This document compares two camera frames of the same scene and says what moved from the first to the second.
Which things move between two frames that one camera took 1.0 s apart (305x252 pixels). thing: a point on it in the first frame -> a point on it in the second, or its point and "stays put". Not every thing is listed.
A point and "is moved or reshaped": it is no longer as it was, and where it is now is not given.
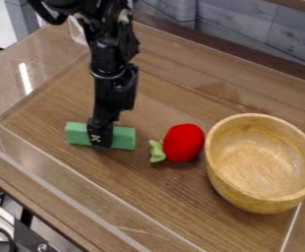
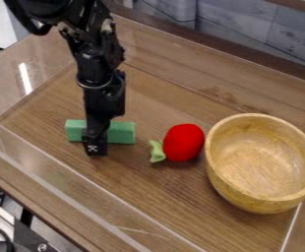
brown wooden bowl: (262, 162) stays put
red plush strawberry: (181, 145) stays put
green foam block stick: (123, 136) is moved or reshaped
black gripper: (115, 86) -> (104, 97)
